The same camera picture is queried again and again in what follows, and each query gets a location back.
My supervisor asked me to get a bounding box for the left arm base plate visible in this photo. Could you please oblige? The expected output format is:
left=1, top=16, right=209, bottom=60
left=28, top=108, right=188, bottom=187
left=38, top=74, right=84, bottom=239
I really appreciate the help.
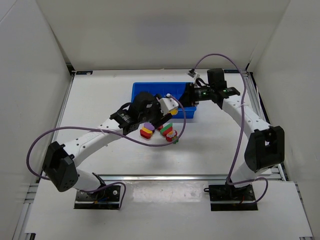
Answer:
left=73, top=182, right=127, bottom=210

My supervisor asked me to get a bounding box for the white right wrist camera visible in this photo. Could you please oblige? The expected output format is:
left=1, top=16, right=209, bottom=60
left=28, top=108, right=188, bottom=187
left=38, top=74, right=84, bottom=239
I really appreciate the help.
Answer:
left=187, top=68, right=200, bottom=79

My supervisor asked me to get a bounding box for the blue divided plastic bin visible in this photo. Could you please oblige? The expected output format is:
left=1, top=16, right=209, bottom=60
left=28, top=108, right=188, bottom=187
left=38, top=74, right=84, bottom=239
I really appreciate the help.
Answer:
left=131, top=82, right=197, bottom=119

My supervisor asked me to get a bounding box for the green red sloped brick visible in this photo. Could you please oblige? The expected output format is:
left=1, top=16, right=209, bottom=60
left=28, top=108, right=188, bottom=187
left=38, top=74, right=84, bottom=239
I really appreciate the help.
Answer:
left=160, top=123, right=173, bottom=137

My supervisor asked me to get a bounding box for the red yellow purple brick stack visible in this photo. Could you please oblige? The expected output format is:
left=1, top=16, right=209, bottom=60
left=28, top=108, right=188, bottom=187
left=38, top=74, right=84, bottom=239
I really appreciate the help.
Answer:
left=139, top=122, right=155, bottom=140

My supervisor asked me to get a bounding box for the small green brick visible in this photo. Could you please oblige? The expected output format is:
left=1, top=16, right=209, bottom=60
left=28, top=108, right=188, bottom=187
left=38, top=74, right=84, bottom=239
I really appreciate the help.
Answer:
left=172, top=137, right=179, bottom=144

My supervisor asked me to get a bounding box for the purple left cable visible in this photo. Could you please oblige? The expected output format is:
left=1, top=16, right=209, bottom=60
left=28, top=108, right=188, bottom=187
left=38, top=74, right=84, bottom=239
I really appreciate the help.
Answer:
left=26, top=94, right=187, bottom=210

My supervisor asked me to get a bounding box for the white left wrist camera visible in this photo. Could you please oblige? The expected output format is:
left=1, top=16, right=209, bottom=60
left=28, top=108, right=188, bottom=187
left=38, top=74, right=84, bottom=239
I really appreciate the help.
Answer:
left=158, top=93, right=179, bottom=115

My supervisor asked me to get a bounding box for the purple cable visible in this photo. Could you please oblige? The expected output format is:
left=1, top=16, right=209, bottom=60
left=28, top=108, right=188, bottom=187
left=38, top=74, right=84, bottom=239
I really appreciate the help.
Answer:
left=192, top=53, right=269, bottom=204
left=26, top=94, right=187, bottom=210

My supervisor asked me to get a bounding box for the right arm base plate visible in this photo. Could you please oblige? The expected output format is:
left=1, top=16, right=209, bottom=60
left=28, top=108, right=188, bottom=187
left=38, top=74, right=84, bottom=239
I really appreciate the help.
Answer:
left=203, top=184, right=258, bottom=212

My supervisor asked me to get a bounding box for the aluminium front rail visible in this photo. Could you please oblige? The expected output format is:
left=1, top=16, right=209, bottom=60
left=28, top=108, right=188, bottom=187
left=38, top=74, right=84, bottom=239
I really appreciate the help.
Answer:
left=99, top=174, right=227, bottom=181

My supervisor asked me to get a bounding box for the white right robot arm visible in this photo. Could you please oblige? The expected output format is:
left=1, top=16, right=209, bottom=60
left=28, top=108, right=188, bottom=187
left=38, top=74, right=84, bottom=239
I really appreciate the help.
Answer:
left=179, top=68, right=285, bottom=189

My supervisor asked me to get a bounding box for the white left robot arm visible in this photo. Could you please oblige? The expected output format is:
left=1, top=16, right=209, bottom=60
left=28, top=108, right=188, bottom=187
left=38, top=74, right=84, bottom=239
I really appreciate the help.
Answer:
left=42, top=91, right=179, bottom=201

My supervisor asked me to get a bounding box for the yellow oval brick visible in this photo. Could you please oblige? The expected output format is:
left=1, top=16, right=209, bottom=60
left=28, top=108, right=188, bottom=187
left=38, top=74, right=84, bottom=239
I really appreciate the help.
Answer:
left=170, top=108, right=179, bottom=116

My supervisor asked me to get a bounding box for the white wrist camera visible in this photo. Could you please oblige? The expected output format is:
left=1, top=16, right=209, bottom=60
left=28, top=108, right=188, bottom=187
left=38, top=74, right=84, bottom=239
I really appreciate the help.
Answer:
left=158, top=93, right=179, bottom=115
left=187, top=68, right=200, bottom=79

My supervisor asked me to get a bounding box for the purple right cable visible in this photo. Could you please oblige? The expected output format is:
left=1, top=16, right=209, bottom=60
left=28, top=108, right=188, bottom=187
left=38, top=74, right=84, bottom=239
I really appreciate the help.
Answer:
left=192, top=53, right=269, bottom=204

